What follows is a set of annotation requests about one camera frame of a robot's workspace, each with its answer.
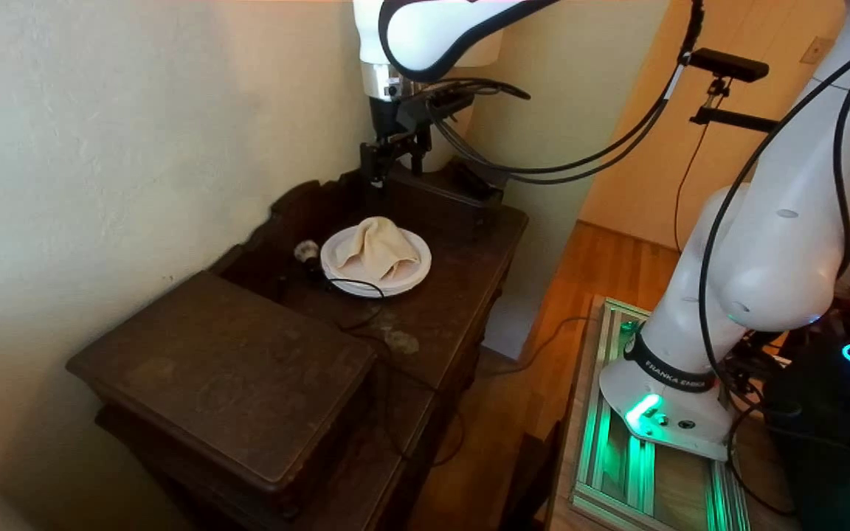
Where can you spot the black computer with blue light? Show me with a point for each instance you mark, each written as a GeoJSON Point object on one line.
{"type": "Point", "coordinates": [839, 431]}

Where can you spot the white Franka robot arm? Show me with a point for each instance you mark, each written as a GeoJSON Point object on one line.
{"type": "Point", "coordinates": [769, 255]}

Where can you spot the black stereo camera bar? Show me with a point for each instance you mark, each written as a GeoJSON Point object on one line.
{"type": "Point", "coordinates": [730, 64]}

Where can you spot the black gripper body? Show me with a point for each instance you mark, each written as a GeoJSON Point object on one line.
{"type": "Point", "coordinates": [398, 121]}

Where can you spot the beige cloth towel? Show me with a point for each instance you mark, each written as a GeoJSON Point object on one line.
{"type": "Point", "coordinates": [376, 249]}

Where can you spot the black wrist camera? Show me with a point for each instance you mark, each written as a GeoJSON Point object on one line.
{"type": "Point", "coordinates": [448, 102]}

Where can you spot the white round plate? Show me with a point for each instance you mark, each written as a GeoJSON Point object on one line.
{"type": "Point", "coordinates": [413, 271]}

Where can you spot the small round knob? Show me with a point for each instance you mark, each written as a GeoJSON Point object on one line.
{"type": "Point", "coordinates": [304, 251]}

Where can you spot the wide dark cabinet drawer box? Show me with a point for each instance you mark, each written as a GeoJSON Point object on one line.
{"type": "Point", "coordinates": [236, 372]}

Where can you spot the dark wooden cabinet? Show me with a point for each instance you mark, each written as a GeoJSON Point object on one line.
{"type": "Point", "coordinates": [248, 392]}

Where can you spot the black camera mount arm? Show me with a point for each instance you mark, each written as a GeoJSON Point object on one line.
{"type": "Point", "coordinates": [735, 117]}

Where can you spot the green lit robot platform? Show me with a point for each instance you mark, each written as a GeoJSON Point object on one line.
{"type": "Point", "coordinates": [633, 472]}

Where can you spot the small dark cabinet drawer box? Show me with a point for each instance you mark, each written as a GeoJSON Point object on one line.
{"type": "Point", "coordinates": [456, 207]}

